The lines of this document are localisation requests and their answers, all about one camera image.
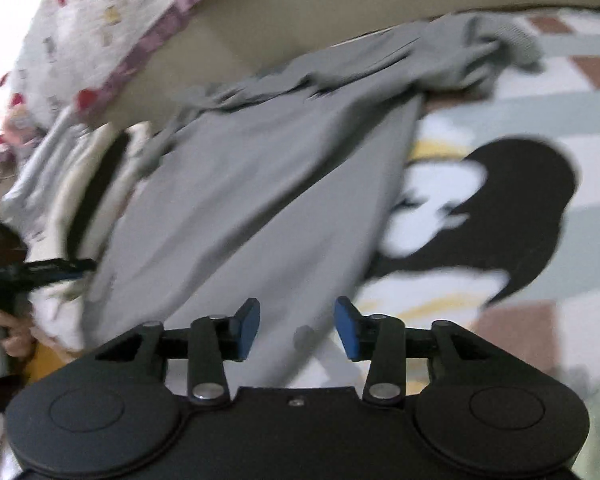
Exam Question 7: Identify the grey waffle knit shirt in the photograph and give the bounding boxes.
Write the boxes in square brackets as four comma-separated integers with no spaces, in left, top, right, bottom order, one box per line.
[81,13,542,388]

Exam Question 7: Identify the person's left hand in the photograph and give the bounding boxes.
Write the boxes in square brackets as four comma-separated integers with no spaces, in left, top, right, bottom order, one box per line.
[0,311,34,360]

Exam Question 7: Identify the folded light grey garment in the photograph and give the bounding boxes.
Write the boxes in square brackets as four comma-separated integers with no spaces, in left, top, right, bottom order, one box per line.
[2,106,93,233]

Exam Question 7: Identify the folded cream white garment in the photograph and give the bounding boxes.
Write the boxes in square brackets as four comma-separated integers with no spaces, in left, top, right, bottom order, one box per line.
[26,121,154,351]

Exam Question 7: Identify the grey bunny plush toy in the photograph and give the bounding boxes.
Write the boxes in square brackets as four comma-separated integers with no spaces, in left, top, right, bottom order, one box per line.
[0,104,45,166]

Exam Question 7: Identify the quilted bear pattern bedspread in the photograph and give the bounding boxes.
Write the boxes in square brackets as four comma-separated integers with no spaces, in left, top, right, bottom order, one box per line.
[2,0,202,129]

